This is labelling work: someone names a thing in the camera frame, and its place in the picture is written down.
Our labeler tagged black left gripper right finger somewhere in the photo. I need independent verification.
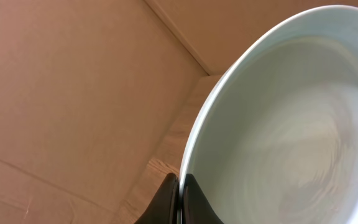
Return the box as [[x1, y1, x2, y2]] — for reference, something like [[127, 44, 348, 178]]
[[181, 174, 223, 224]]

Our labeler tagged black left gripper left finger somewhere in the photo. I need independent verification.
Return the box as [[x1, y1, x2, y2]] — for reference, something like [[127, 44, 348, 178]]
[[135, 173, 179, 224]]

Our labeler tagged light blue plate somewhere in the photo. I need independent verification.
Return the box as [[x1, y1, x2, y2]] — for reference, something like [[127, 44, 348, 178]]
[[179, 5, 358, 223]]

